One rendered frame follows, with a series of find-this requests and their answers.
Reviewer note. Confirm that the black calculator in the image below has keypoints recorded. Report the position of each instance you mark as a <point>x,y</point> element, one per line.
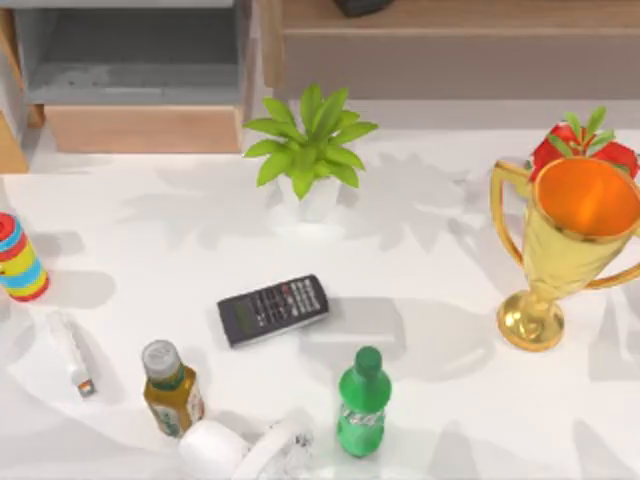
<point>275,308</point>

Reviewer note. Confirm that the green plant in white pot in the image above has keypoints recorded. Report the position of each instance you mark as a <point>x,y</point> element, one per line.
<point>307,145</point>

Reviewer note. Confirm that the green bottle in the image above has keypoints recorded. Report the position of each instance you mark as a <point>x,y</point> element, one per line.
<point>362,405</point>

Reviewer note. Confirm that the pale wooden drawer front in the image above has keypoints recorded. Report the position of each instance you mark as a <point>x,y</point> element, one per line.
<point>142,129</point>

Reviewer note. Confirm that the yellow bottle with silver cap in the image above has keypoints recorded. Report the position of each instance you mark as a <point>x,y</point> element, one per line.
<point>170,395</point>

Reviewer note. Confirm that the wooden open shelf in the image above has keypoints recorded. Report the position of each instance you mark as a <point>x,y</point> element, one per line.
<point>450,60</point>

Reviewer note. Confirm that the black object on shelf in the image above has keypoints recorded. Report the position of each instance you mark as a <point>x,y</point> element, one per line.
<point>362,6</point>

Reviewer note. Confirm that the gold trophy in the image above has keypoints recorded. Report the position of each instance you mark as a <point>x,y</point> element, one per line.
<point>560,240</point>

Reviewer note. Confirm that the red flower plant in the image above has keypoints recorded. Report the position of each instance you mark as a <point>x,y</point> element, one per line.
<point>560,142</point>

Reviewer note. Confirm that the white tube with coloured end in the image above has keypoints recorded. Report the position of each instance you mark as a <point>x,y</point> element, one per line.
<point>72,350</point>

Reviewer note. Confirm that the stack of coloured rings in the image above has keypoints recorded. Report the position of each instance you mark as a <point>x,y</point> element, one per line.
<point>20,267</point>

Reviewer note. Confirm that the wooden cupboard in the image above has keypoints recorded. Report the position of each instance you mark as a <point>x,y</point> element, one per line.
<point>11,145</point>

